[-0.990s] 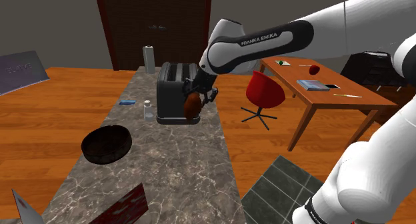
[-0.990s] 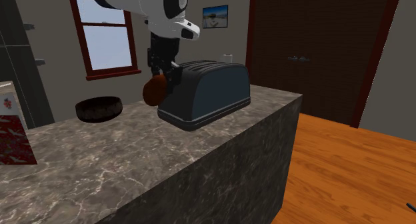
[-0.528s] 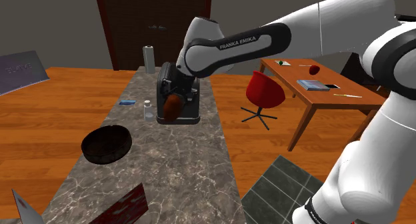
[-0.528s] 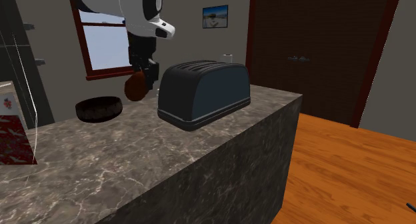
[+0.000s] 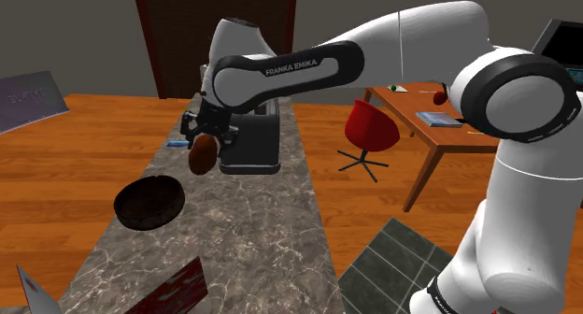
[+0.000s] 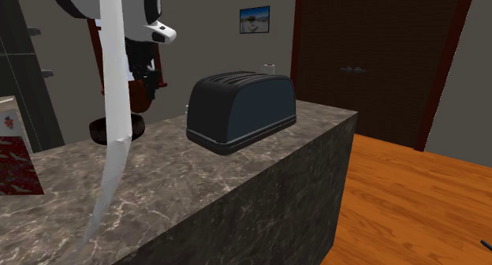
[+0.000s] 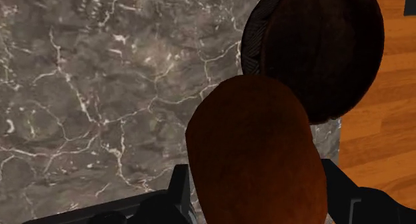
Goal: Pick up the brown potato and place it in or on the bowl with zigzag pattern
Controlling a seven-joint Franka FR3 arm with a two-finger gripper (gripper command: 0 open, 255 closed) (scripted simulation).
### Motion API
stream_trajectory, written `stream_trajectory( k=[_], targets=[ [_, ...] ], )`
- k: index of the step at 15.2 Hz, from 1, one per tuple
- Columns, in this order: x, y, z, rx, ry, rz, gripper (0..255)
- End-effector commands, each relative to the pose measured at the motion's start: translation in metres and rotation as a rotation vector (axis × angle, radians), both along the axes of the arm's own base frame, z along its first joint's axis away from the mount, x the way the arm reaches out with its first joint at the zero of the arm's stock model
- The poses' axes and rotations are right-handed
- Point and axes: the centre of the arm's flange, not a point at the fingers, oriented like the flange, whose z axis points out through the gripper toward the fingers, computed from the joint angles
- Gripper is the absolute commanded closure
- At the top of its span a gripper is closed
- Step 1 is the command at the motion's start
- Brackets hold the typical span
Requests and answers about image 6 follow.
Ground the dark red vase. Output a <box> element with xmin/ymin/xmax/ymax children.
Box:
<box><xmin>129</xmin><ymin>79</ymin><xmax>155</xmax><ymax>114</ymax></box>

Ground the black bowl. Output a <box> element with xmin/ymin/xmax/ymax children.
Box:
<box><xmin>88</xmin><ymin>113</ymin><xmax>147</xmax><ymax>147</ymax></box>

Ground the dark tall shelf unit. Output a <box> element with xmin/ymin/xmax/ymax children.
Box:
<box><xmin>0</xmin><ymin>0</ymin><xmax>66</xmax><ymax>154</ymax></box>

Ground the black toaster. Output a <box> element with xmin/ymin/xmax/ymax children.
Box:
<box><xmin>185</xmin><ymin>70</ymin><xmax>298</xmax><ymax>157</ymax></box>

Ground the patterned red robot stand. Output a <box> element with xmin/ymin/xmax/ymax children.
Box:
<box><xmin>0</xmin><ymin>95</ymin><xmax>45</xmax><ymax>196</ymax></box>

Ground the dark brown double door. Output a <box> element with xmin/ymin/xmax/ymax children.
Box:
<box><xmin>289</xmin><ymin>0</ymin><xmax>478</xmax><ymax>153</ymax></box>

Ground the framed wall picture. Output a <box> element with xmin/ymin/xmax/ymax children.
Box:
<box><xmin>239</xmin><ymin>5</ymin><xmax>271</xmax><ymax>35</ymax></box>

